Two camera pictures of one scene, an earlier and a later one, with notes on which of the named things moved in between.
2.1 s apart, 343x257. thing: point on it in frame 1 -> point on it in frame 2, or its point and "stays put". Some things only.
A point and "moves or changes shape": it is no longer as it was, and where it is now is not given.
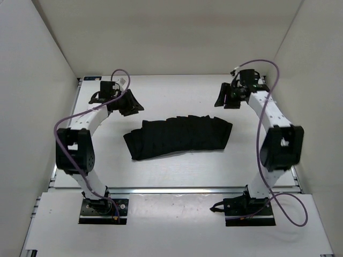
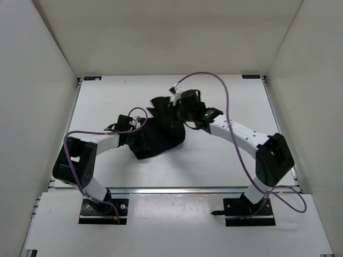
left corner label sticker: (92, 78) stays put
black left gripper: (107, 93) -> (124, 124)
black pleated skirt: (178, 133) moves or changes shape
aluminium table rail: (174, 190) stays put
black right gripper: (226, 90) -> (181, 104)
